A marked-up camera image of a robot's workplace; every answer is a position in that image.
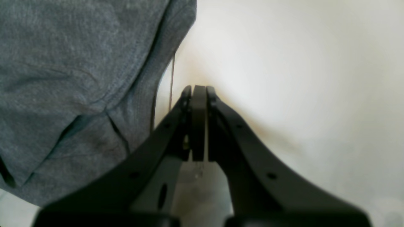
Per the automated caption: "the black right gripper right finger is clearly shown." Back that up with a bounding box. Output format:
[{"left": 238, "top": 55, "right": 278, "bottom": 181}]
[{"left": 206, "top": 86, "right": 370, "bottom": 227}]

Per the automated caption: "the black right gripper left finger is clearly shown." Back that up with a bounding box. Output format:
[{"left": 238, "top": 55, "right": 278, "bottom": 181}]
[{"left": 33, "top": 86, "right": 192, "bottom": 227}]

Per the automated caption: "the grey t-shirt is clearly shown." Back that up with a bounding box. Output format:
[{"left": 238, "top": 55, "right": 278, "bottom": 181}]
[{"left": 0, "top": 0, "right": 197, "bottom": 206}]

